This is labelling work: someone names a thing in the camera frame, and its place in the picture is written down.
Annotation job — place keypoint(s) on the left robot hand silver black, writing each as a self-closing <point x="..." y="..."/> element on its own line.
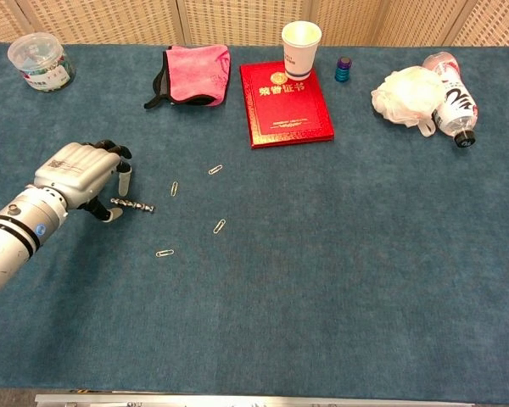
<point x="78" y="167"/>

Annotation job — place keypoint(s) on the silver paper clip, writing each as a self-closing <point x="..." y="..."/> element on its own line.
<point x="219" y="226"/>
<point x="215" y="169"/>
<point x="175" y="188"/>
<point x="164" y="253"/>

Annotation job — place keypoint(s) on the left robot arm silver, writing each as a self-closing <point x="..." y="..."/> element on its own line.
<point x="17" y="229"/>

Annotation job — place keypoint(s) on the clear plastic jar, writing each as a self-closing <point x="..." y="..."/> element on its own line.
<point x="40" y="63"/>

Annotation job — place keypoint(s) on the pink cloth with black trim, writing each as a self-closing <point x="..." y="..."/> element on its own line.
<point x="197" y="74"/>

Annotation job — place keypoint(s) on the red certificate book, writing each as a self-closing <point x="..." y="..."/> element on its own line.
<point x="288" y="112"/>

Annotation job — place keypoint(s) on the woven folding screen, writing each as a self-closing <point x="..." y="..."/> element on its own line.
<point x="237" y="19"/>

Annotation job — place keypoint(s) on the white paper cup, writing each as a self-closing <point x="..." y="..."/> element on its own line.
<point x="300" y="53"/>

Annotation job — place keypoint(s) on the white mesh bath pouf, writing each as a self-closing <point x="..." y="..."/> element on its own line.
<point x="405" y="97"/>

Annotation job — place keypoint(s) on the clear plastic drink bottle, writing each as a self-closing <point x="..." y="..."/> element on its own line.
<point x="458" y="108"/>

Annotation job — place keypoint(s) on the aluminium rail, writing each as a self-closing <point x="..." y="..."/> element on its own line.
<point x="254" y="400"/>

